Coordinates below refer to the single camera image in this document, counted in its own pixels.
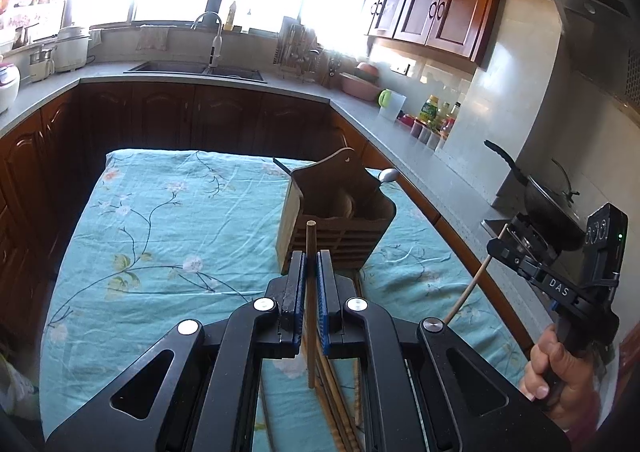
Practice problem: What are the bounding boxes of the pink plastic basin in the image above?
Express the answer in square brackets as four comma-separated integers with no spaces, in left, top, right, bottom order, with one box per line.
[339,72,382,101]

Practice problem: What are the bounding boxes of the teal floral tablecloth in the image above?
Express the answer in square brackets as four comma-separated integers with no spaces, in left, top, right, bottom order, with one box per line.
[39,148,533,452]

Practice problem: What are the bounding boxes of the steel range hood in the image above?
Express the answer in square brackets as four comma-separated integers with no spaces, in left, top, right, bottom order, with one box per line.
[543,0,640,112]

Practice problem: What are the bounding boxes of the metal dish rack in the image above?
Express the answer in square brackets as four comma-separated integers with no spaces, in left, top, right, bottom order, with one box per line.
[273,15,322,84]

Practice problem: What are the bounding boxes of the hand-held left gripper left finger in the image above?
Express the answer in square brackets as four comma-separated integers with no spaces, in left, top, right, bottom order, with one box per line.
[45,251,307,452]

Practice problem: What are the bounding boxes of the dark brown chopstick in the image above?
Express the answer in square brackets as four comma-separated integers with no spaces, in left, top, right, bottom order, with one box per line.
[317,357,358,452]
[325,362,362,452]

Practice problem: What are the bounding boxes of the small white jug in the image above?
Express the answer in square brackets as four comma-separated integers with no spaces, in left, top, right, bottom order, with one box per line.
[27,46,57,84]

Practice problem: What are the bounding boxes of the wooden utensil holder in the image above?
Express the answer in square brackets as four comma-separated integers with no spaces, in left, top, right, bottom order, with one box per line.
[275,147,398,275]

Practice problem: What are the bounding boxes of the person's right forearm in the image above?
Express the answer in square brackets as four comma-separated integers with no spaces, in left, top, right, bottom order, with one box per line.
[542,394,608,440]

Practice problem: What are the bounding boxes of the clear cup with green handle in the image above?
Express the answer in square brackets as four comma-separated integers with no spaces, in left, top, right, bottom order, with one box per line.
[378,89,406,121]

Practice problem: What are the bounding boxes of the light wooden chopstick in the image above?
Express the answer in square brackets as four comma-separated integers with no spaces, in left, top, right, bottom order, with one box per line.
[305,221,319,389]
[442,226,506,325]

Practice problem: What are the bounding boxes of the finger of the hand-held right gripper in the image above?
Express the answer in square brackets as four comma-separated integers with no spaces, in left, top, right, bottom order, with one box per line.
[487,238,548,283]
[509,218,561,260]

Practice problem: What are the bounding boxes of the light cloth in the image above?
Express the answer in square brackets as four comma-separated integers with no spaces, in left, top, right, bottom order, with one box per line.
[0,351,42,435]

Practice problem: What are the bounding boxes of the wooden lower cabinets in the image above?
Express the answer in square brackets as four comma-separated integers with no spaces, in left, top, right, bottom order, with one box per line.
[0,81,368,348]

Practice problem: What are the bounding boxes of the chrome faucet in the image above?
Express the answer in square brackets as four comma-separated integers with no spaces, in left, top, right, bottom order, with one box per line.
[191,11,224,69]

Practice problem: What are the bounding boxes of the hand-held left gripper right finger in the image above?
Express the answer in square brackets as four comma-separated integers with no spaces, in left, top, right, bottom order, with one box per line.
[316,250,571,452]

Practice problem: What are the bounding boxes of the yellow green bottle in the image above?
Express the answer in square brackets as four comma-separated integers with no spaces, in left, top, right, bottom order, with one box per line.
[418,94,441,127]

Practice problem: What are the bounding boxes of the metal spoon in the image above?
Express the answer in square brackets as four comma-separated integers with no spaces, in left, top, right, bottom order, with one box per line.
[372,168,401,195]

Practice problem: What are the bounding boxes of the white rice cooker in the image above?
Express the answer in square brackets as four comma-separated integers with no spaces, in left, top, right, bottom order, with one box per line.
[53,23,94,74]

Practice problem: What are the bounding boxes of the black wok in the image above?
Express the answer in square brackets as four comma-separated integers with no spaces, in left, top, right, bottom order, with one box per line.
[483,139,587,251]

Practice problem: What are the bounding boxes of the hanging dish towel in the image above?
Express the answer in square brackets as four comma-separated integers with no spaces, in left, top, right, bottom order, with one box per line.
[135,25,170,52]

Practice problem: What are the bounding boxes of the kitchen sink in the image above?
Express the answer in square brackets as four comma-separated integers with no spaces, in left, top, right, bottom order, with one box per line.
[124,60,267,84]

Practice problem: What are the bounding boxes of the row of spice jars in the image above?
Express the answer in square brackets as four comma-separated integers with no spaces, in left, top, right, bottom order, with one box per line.
[409,121,447,151]

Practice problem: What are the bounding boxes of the white round appliance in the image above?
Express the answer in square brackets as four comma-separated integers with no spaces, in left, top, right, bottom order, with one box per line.
[0,63,22,116]

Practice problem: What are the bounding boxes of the person's right hand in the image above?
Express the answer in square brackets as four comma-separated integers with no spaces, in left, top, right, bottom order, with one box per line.
[519,324,601,413]

